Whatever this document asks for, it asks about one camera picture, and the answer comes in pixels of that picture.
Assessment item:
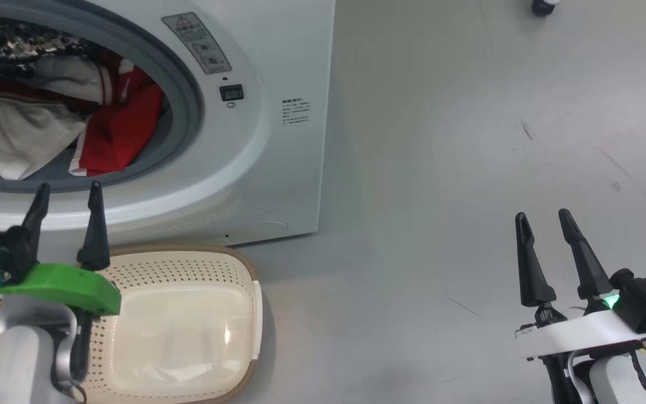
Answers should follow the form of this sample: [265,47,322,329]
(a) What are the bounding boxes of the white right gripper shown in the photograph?
[515,209,646,361]

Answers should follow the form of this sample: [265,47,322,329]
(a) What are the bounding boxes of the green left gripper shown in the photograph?
[0,181,122,318]

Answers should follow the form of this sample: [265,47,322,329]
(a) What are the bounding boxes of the white cloth garment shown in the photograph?
[0,97,87,181]

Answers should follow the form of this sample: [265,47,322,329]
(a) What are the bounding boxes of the red garment white stripes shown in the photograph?
[20,49,165,177]

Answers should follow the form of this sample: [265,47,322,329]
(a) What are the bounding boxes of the cream perforated laundry basket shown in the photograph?
[76,244,263,404]

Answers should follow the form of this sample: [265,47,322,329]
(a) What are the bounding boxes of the grey rubber door gasket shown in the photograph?
[0,0,205,194]

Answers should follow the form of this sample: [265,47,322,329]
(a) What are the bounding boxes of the white washing machine body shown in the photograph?
[0,0,336,247]

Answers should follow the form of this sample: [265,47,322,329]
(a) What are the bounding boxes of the grey warning sticker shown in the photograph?
[161,12,232,75]

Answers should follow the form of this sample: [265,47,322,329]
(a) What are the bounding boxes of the small printed text label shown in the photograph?
[282,98,311,125]

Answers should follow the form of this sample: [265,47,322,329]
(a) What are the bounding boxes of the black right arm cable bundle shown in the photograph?
[629,348,646,404]

